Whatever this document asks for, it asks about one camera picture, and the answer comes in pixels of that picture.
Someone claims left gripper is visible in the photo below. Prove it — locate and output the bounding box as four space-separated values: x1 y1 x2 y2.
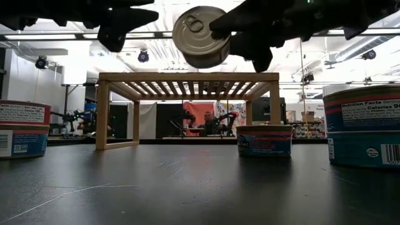
52 0 159 53

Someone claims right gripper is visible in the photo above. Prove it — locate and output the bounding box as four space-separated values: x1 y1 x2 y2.
208 0 309 73

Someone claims blue pink label salmon can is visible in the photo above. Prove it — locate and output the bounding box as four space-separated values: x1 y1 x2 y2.
236 124 294 158
172 5 233 69
322 84 400 133
0 123 51 161

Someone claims red label tin can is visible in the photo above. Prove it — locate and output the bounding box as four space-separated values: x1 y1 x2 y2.
0 99 52 126

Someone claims wooden slatted shelf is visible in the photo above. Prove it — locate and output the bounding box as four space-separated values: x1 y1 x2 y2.
96 72 281 151

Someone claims background goods shelf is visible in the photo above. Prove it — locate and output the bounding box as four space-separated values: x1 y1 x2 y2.
292 122 328 139

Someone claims ceiling light tube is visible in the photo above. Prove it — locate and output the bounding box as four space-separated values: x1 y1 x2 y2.
327 28 400 35
4 34 77 40
82 32 156 39

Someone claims white panel on stand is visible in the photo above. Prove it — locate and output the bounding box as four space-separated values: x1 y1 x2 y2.
61 64 88 86

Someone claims illustrated white poster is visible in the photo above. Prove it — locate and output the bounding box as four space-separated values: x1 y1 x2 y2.
214 101 248 136

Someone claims black cabinet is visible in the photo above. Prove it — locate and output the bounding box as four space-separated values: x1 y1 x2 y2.
252 97 286 126

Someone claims orange backdrop cloth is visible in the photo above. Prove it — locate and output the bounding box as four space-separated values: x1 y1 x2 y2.
182 101 216 138

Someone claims blue storage bin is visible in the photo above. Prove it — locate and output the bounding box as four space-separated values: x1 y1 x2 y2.
84 102 98 121

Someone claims person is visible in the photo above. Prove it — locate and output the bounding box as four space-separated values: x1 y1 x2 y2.
202 111 221 137

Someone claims black stand pole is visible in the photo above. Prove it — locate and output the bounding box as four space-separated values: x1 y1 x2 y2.
61 82 83 119

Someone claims white curtain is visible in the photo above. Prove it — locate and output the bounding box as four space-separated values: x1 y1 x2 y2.
127 102 158 139

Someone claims cardboard box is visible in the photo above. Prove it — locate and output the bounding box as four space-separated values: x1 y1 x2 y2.
301 110 316 123

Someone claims background table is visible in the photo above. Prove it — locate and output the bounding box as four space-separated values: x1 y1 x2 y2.
162 136 238 141

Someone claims teal label tin can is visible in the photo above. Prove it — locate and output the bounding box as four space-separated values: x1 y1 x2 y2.
326 130 400 170

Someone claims yellow hanging cord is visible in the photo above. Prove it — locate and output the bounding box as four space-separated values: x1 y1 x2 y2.
298 39 311 139

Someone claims slanted grey ceiling duct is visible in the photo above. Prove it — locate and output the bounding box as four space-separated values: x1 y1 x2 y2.
336 34 400 63

